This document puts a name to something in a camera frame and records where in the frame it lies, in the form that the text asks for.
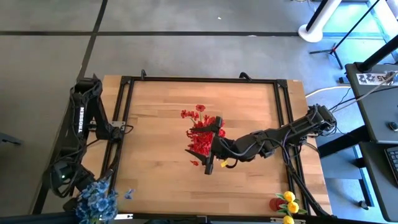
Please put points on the black desk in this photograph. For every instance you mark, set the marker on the black desk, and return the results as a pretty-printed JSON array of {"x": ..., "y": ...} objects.
[{"x": 376, "y": 109}]

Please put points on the black keyboard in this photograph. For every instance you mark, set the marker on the black keyboard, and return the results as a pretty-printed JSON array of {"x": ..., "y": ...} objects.
[{"x": 393, "y": 165}]

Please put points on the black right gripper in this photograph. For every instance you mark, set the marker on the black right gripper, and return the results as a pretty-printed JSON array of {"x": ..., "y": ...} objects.
[{"x": 224, "y": 149}]

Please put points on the red glass vase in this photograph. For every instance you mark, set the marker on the red glass vase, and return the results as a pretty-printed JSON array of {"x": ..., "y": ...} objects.
[{"x": 275, "y": 203}]

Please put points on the black stand pole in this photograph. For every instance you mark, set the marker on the black stand pole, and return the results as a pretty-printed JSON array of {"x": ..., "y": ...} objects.
[{"x": 317, "y": 15}]

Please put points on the silver frame plate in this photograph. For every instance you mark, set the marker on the silver frame plate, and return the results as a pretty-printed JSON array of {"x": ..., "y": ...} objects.
[
  {"x": 124, "y": 216},
  {"x": 276, "y": 220}
]

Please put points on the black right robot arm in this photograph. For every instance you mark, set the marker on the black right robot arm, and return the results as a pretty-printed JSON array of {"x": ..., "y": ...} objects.
[{"x": 280, "y": 135}]

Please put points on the grey floor object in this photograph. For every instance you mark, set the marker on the grey floor object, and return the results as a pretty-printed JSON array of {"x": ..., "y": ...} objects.
[{"x": 9, "y": 139}]

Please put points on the black diagonal pole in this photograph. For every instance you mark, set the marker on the black diagonal pole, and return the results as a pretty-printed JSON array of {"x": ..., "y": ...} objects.
[{"x": 379, "y": 54}]

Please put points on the black round knob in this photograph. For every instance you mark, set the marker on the black round knob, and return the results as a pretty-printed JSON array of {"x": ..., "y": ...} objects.
[{"x": 393, "y": 126}]

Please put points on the silver arm base bracket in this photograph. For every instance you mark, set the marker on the silver arm base bracket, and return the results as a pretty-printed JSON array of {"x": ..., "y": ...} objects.
[{"x": 119, "y": 124}]

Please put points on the black aluminium table frame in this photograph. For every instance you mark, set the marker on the black aluminium table frame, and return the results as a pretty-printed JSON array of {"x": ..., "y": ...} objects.
[{"x": 202, "y": 80}]

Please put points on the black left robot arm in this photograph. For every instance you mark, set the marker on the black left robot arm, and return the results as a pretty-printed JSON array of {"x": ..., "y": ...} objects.
[{"x": 81, "y": 118}]

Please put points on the white printed label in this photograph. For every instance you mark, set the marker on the white printed label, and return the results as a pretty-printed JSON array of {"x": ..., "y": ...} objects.
[{"x": 373, "y": 78}]

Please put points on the dense red flower bunch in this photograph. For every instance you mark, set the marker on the dense red flower bunch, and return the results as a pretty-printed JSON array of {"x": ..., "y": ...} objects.
[{"x": 199, "y": 141}]

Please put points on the grey aluminium overhead frame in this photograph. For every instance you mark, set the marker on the grey aluminium overhead frame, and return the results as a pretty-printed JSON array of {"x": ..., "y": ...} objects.
[{"x": 31, "y": 219}]

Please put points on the black desk leg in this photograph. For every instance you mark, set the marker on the black desk leg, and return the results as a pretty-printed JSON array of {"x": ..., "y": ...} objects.
[{"x": 339, "y": 146}]

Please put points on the white floor stand base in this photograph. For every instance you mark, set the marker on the white floor stand base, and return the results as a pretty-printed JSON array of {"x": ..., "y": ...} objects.
[{"x": 308, "y": 35}]

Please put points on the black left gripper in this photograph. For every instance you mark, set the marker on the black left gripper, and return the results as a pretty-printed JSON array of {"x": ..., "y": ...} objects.
[{"x": 84, "y": 185}]

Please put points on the black tripod stand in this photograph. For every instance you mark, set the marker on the black tripod stand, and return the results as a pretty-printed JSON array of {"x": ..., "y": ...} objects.
[{"x": 334, "y": 49}]

